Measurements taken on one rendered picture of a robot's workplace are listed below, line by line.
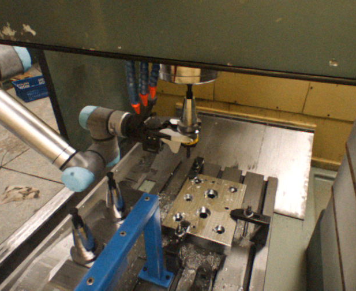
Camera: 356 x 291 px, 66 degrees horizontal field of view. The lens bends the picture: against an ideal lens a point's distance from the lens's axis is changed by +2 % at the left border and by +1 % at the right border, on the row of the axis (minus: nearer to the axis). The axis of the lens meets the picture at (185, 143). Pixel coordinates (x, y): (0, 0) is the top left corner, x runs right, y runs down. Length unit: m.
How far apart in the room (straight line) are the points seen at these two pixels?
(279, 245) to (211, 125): 0.83
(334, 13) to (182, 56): 0.13
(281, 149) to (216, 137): 0.40
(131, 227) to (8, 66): 0.58
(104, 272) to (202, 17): 0.46
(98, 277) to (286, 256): 0.97
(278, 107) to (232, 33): 1.49
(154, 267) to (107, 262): 0.31
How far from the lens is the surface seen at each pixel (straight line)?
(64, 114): 1.28
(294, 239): 1.45
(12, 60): 0.95
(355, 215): 0.78
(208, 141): 1.72
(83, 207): 1.50
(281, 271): 1.33
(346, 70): 0.27
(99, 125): 0.83
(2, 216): 2.71
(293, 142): 1.75
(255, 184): 1.23
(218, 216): 0.95
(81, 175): 0.78
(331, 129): 1.81
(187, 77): 0.58
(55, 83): 1.23
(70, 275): 0.60
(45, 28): 0.38
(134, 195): 0.70
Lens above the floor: 1.69
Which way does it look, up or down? 33 degrees down
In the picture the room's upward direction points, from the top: straight up
